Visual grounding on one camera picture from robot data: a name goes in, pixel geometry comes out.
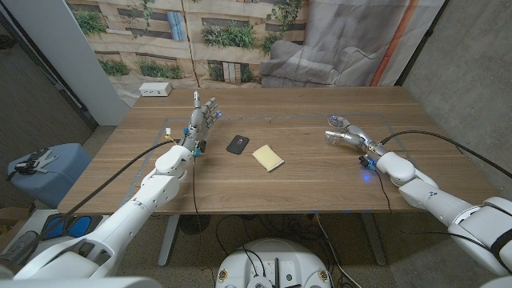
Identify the yellow sponge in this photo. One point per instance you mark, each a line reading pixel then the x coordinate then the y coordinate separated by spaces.
pixel 267 157

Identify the blue stool with items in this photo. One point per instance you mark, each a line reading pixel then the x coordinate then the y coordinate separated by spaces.
pixel 52 180

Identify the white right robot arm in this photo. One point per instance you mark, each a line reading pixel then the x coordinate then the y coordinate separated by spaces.
pixel 448 204

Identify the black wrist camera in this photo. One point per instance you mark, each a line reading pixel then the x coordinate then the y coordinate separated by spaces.
pixel 365 161
pixel 202 146

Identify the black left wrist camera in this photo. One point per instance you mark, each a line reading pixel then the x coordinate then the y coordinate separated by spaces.
pixel 202 146

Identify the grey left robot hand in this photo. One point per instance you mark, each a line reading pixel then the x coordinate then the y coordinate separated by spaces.
pixel 198 120

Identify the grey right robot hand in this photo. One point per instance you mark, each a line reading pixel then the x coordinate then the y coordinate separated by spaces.
pixel 360 136

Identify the white power strip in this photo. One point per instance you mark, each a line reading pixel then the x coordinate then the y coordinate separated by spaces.
pixel 155 89

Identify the black tool on bin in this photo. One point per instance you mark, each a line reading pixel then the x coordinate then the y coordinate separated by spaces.
pixel 34 162

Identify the black smartphone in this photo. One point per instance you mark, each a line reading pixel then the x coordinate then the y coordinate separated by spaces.
pixel 237 144

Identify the grey table leg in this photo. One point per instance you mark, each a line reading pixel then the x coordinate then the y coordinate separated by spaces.
pixel 169 240
pixel 374 240

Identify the clear plastic cup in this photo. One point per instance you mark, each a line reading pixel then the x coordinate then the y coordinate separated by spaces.
pixel 335 129

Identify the white robot torso base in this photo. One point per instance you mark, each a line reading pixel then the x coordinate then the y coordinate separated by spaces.
pixel 274 264

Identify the blue black foot pedal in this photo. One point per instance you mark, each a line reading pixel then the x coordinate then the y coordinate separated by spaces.
pixel 74 226

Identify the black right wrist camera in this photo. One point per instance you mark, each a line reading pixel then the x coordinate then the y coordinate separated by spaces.
pixel 365 161

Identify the white wall panel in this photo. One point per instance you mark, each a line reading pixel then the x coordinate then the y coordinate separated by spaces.
pixel 68 52

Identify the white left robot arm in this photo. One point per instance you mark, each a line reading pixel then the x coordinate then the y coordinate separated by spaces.
pixel 132 216

